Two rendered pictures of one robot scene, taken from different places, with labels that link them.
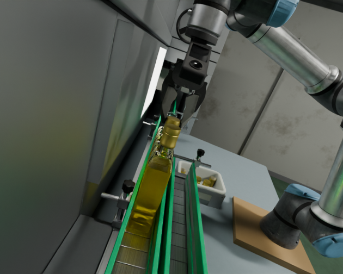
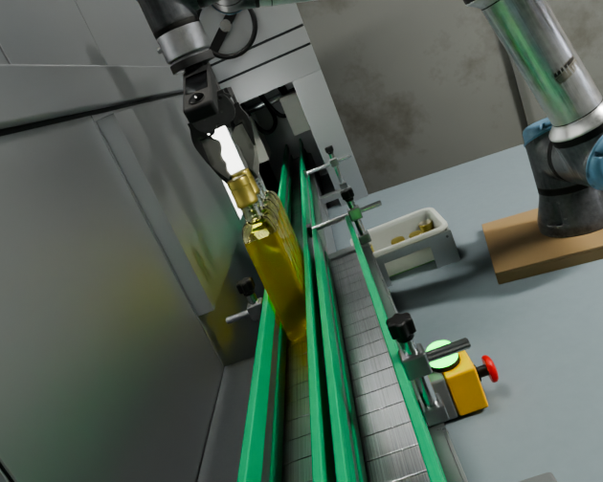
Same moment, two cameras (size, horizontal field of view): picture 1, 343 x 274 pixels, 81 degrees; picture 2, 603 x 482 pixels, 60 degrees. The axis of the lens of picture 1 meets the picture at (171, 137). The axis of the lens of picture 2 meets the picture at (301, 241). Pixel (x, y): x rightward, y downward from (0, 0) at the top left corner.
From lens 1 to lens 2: 0.44 m
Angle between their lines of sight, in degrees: 12
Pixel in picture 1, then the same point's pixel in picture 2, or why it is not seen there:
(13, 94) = (63, 218)
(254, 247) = (532, 264)
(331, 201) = (550, 106)
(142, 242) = not seen: hidden behind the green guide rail
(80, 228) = (231, 375)
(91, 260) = not seen: hidden behind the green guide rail
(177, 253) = (367, 324)
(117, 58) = (123, 156)
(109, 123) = (167, 229)
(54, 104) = (94, 222)
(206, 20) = (178, 46)
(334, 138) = not seen: outside the picture
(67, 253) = (229, 397)
